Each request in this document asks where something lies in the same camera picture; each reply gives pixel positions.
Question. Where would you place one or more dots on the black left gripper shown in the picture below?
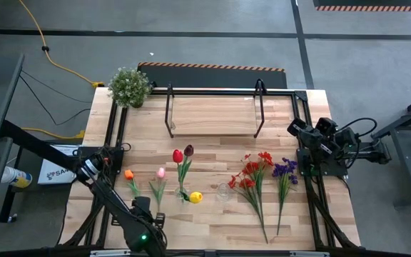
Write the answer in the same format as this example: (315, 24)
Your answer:
(142, 205)

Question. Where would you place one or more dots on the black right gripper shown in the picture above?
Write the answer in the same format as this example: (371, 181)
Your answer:
(321, 148)

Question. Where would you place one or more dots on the orange tulip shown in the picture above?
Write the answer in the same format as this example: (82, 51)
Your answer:
(129, 174)

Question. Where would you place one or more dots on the pink tulip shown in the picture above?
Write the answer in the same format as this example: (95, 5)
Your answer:
(161, 172)

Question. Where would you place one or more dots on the purple flower bunch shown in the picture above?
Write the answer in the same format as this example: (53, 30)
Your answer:
(280, 170)

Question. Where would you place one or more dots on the yellow tulip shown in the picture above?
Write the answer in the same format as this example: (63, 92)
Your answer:
(196, 197)

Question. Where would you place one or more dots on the red tulip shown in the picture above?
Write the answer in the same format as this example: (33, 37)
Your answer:
(177, 156)

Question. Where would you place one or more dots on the red flower bunch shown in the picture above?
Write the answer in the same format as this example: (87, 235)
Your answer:
(250, 167)

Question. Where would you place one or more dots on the dark purple tulip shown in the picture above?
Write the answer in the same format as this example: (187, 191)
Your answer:
(189, 150)

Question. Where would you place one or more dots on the clear glass vase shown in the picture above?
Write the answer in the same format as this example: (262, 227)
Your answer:
(178, 192)
(223, 194)

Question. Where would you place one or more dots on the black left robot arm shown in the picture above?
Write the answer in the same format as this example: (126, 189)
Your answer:
(114, 203)

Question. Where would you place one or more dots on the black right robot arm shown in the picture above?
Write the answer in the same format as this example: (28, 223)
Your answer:
(369, 153)

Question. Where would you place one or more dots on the white printed box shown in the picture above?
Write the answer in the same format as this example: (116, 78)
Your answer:
(54, 173)

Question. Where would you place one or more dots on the black floor mat striped edge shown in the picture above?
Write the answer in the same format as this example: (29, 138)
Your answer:
(369, 3)
(209, 76)

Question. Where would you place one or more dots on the black metal stand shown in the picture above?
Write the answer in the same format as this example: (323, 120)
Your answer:
(405, 167)

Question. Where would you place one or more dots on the green potted plant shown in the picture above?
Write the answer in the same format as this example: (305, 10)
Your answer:
(130, 87)

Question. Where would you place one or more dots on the black desk leg beam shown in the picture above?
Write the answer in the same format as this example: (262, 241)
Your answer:
(38, 144)

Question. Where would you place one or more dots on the white and yellow spray can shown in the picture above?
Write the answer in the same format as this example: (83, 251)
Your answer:
(16, 176)

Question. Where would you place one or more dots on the dark grey desk top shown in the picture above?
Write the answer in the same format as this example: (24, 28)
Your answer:
(2, 100)

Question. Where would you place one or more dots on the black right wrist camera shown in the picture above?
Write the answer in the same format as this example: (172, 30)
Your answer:
(326, 125)

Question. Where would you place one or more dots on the silver metal bracket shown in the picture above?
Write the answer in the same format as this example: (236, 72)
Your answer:
(109, 253)
(309, 254)

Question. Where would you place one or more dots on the black aluminium rig frame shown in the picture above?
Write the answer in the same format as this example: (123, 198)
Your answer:
(219, 92)

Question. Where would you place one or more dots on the wooden shelf with black frame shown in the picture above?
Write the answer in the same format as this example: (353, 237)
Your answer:
(212, 116)

